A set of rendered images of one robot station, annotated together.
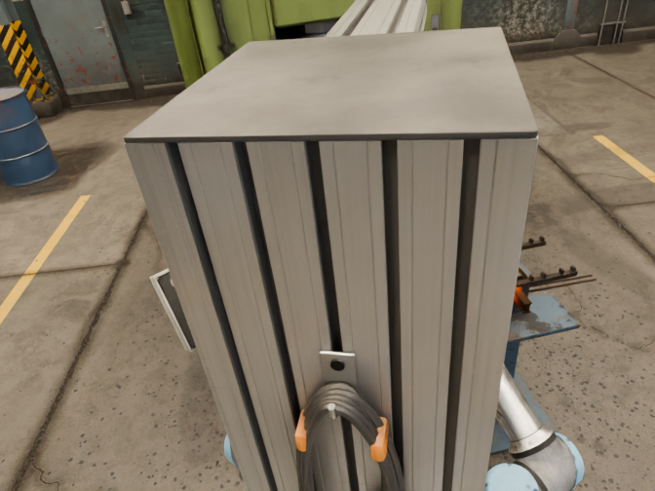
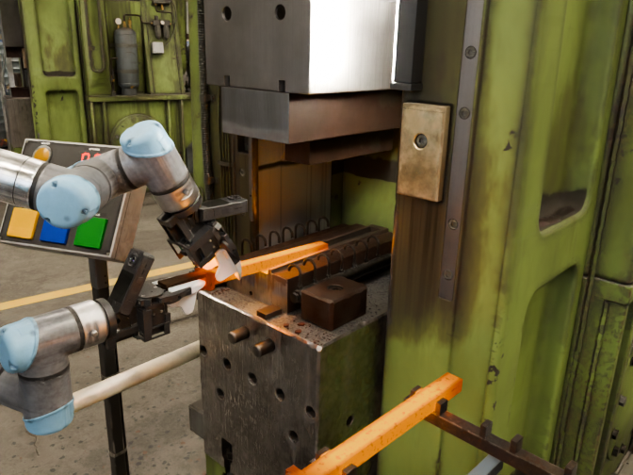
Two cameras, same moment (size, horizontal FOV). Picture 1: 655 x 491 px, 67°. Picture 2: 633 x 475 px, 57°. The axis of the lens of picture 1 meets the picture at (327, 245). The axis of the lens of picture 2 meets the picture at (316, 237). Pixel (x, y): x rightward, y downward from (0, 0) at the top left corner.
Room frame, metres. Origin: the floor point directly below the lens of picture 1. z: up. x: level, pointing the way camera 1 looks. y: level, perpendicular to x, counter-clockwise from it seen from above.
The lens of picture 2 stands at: (0.95, -1.10, 1.45)
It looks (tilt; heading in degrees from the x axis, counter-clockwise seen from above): 18 degrees down; 51
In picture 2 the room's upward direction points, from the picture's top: 1 degrees clockwise
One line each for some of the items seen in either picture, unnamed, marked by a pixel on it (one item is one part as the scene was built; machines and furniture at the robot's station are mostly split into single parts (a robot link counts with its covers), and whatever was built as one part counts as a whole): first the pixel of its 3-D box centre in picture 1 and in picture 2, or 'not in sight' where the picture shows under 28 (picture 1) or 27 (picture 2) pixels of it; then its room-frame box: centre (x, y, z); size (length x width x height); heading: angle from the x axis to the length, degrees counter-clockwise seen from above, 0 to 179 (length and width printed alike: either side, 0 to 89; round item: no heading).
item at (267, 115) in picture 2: not in sight; (323, 107); (1.79, -0.06, 1.32); 0.42 x 0.20 x 0.10; 9
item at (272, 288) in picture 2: not in sight; (319, 257); (1.79, -0.06, 0.96); 0.42 x 0.20 x 0.09; 9
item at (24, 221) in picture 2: not in sight; (24, 223); (1.25, 0.45, 1.01); 0.07 x 0.05 x 0.07; 124
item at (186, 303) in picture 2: not in sight; (188, 299); (1.39, -0.17, 1.00); 0.09 x 0.03 x 0.06; 7
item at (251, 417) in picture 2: not in sight; (335, 361); (1.81, -0.12, 0.69); 0.56 x 0.38 x 0.45; 9
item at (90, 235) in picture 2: not in sight; (91, 232); (1.36, 0.29, 1.01); 0.07 x 0.05 x 0.07; 124
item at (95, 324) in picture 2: not in sight; (88, 324); (1.20, -0.19, 1.00); 0.08 x 0.05 x 0.08; 100
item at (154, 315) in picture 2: not in sight; (131, 314); (1.28, -0.17, 0.99); 0.12 x 0.08 x 0.09; 9
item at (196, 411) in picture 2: not in sight; (206, 418); (1.64, 0.28, 0.36); 0.09 x 0.07 x 0.12; 99
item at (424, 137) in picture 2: not in sight; (422, 152); (1.76, -0.39, 1.27); 0.09 x 0.02 x 0.17; 99
